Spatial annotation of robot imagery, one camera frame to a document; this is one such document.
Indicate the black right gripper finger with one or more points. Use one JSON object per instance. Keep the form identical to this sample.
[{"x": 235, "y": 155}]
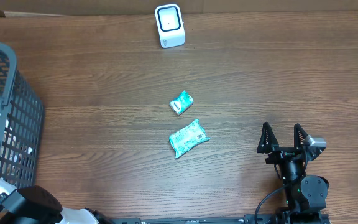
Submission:
[
  {"x": 300, "y": 137},
  {"x": 268, "y": 142}
]

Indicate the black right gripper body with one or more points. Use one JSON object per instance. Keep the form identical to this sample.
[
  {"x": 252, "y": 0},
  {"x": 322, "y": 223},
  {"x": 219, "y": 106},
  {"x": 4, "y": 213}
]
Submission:
[{"x": 279, "y": 155}]

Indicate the green wet wipes pack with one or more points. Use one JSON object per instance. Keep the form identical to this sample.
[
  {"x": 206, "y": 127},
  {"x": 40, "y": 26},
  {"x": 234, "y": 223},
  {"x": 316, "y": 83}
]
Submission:
[{"x": 187, "y": 138}]

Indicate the small teal tissue pack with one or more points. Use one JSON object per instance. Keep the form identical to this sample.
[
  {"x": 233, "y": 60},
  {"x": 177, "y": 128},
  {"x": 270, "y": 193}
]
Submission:
[{"x": 181, "y": 103}]

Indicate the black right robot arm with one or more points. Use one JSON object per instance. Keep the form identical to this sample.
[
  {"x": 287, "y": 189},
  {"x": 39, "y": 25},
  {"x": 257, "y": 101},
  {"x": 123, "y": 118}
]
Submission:
[{"x": 305, "y": 194}]

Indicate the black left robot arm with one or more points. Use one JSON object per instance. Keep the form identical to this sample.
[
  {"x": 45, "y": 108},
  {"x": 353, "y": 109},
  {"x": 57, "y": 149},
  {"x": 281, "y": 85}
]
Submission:
[{"x": 35, "y": 205}]

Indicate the white barcode scanner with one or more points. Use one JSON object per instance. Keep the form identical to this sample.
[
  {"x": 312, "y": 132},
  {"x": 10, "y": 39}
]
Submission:
[{"x": 170, "y": 25}]

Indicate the grey plastic mesh basket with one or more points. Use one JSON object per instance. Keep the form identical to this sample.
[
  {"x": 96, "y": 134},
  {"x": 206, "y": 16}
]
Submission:
[{"x": 21, "y": 122}]

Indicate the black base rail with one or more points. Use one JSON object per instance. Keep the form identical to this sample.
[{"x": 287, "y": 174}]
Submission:
[{"x": 246, "y": 219}]

